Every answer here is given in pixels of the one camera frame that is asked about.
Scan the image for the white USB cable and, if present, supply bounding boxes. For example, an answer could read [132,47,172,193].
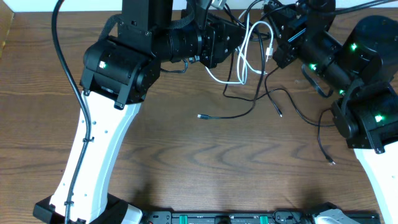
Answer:
[204,11,275,86]

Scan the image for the wooden side board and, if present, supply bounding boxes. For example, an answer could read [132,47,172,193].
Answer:
[0,0,14,55]

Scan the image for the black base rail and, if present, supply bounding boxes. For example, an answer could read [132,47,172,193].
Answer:
[140,202,381,224]

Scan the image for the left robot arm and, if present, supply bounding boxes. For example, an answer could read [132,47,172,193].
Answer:
[33,0,245,223]

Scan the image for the black USB cable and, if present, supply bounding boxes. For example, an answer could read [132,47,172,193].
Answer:
[197,0,271,121]
[222,0,336,166]

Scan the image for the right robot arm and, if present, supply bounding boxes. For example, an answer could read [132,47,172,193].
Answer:
[264,0,397,223]

